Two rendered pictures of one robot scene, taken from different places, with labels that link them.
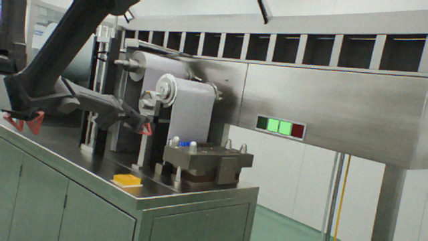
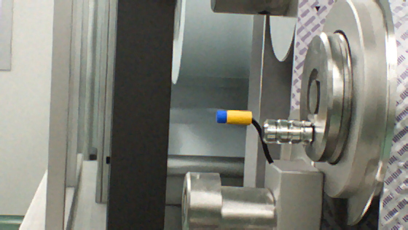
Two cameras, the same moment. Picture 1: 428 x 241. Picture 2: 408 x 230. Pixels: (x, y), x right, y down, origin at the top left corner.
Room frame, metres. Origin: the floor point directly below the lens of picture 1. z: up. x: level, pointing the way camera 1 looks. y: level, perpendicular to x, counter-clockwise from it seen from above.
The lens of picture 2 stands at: (1.16, -0.05, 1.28)
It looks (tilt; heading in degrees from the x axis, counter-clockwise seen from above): 5 degrees down; 41
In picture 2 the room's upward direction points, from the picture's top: 3 degrees clockwise
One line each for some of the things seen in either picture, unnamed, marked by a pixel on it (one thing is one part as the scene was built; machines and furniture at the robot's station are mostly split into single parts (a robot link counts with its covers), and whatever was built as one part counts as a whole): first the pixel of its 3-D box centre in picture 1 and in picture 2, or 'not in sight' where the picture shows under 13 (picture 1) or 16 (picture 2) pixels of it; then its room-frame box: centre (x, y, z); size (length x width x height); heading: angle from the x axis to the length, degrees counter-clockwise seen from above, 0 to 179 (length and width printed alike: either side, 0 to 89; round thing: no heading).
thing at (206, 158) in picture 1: (210, 156); not in sight; (1.61, -0.01, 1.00); 0.40 x 0.16 x 0.06; 137
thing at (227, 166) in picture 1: (227, 170); not in sight; (1.56, -0.09, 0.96); 0.10 x 0.03 x 0.11; 137
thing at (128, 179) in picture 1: (127, 179); not in sight; (1.33, 0.27, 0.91); 0.07 x 0.07 x 0.02; 47
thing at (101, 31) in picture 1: (109, 34); not in sight; (2.19, 0.68, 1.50); 0.14 x 0.14 x 0.06
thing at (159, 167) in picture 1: (183, 167); not in sight; (1.66, 0.10, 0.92); 0.28 x 0.04 x 0.04; 137
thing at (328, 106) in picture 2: (164, 90); (330, 97); (1.61, 0.23, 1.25); 0.07 x 0.02 x 0.07; 47
